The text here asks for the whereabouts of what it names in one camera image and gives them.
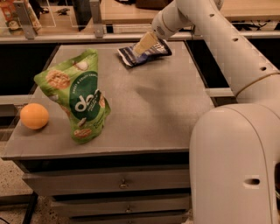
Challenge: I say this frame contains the drawer metal handle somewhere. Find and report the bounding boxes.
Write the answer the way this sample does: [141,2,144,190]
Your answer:
[125,206,132,214]
[119,178,129,189]

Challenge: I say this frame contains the green rice chip bag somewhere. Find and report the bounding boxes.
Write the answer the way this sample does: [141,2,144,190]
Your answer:
[34,49,111,144]

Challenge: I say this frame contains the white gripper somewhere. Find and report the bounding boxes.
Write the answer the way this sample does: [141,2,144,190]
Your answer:
[133,2,190,55]

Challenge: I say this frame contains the metal railing with posts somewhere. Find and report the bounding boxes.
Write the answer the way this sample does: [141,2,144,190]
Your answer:
[0,0,280,45]

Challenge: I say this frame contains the colourful box behind glass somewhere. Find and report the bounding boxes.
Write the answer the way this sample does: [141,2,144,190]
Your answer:
[0,0,43,36]

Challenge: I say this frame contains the dark bag on far table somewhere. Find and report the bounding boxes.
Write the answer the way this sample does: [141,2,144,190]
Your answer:
[136,0,173,10]

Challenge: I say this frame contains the grey drawer cabinet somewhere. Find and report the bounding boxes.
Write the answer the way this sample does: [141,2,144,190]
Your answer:
[3,42,213,224]

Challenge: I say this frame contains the orange fruit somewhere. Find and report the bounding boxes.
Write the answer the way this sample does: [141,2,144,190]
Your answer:
[20,103,49,130]

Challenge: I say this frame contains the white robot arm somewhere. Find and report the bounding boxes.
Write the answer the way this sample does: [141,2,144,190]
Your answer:
[152,0,280,224]

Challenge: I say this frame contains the blue chip bag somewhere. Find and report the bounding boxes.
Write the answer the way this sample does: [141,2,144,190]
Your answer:
[117,40,172,67]

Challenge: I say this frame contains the top drawer metal handle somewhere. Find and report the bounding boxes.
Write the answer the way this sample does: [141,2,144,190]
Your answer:
[119,178,129,189]

